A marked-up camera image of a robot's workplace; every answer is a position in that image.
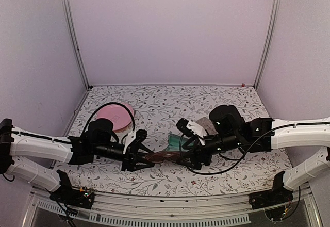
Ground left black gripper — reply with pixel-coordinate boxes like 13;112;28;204
93;142;155;172

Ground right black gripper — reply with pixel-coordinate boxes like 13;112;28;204
175;132;241;170

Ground brown sunglasses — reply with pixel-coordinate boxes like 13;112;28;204
145;151;181;164

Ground blue glasses case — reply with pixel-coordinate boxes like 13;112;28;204
165;133;188;152

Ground grey glasses case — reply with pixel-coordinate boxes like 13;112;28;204
196;117;218;135

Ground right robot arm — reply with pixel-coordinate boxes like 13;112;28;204
176;105;329;204

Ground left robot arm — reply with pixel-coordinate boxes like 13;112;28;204
1;118;155;203

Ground pink plate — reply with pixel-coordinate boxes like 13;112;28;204
96;105;133;133

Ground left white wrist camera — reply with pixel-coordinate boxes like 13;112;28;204
123;129;147;154

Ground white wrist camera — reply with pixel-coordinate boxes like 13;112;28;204
176;118;208;146
123;129;147;154

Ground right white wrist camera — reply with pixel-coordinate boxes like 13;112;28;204
176;118;208;146

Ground left black cable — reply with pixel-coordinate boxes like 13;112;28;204
82;102;135;137

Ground black cable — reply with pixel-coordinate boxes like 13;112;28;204
180;134;274;174
82;102;135;137

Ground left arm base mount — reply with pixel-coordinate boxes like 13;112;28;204
49;170;95;209

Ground right black cable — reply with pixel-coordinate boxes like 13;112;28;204
180;134;274;174

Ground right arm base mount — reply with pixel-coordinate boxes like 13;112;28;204
249;171;293;222

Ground front aluminium rail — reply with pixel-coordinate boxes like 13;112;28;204
23;184;323;226

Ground left aluminium frame post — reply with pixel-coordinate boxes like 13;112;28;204
61;0;90;90

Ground aluminium frame post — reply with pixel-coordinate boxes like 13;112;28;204
253;0;281;91
61;0;90;90

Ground right aluminium frame post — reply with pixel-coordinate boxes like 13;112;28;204
253;0;281;91

